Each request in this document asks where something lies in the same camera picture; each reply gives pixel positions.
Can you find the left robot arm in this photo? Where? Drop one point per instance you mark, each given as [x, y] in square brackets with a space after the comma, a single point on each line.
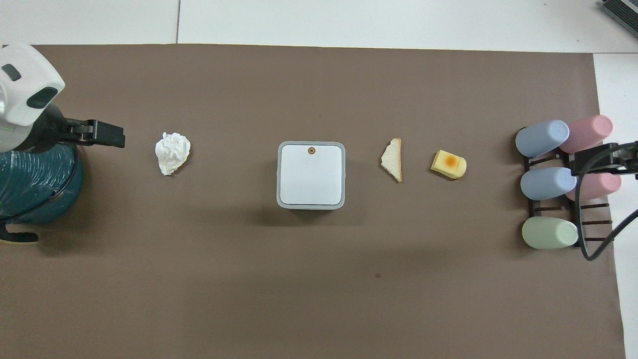
[22, 87]

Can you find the white square bin grey rim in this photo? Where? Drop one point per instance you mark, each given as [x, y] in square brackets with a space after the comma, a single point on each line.
[311, 177]

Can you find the pink plastic cup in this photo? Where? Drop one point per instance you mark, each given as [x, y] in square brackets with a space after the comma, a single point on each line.
[600, 187]
[590, 130]

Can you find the grey device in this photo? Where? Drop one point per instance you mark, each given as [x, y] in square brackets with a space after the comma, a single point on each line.
[623, 12]

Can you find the black cup rack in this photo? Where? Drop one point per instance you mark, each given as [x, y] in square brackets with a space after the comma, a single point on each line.
[595, 223]

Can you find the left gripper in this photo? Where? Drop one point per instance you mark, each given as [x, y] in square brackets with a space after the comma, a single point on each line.
[50, 130]

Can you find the crumpled white tissue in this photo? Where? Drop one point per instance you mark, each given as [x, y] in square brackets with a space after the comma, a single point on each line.
[172, 152]

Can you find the yellow toy bread block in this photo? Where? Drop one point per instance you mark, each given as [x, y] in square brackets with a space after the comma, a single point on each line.
[448, 164]

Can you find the blue plastic cup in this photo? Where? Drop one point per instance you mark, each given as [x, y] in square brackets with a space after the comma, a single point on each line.
[547, 183]
[541, 138]

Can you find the pale green plastic cup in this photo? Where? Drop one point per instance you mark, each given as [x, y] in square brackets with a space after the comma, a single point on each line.
[548, 233]

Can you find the triangular bread slice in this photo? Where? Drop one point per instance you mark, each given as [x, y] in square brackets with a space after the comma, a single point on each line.
[394, 160]

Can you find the teal round container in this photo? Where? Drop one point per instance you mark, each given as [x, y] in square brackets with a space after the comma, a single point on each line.
[35, 182]

